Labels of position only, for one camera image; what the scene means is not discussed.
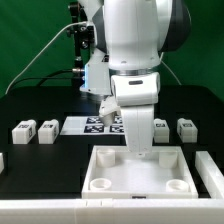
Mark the white square tabletop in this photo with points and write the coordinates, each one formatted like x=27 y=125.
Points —
x=115 y=172

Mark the white block at left edge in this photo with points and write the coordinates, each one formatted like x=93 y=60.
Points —
x=1 y=163

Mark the white right fence wall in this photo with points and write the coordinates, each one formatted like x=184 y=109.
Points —
x=210 y=174

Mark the white sheet with markers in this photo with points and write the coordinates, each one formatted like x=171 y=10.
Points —
x=91 y=125

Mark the white fence wall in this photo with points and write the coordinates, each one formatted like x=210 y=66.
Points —
x=112 y=211
x=210 y=174

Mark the white front fence wall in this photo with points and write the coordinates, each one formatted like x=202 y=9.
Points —
x=112 y=211

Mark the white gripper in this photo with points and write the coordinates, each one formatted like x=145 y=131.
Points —
x=138 y=124

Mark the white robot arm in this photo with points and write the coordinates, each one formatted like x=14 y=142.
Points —
x=129 y=36

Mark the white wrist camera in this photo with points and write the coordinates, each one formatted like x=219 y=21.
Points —
x=136 y=90

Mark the black camera stand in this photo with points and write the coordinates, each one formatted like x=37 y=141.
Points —
x=82 y=34

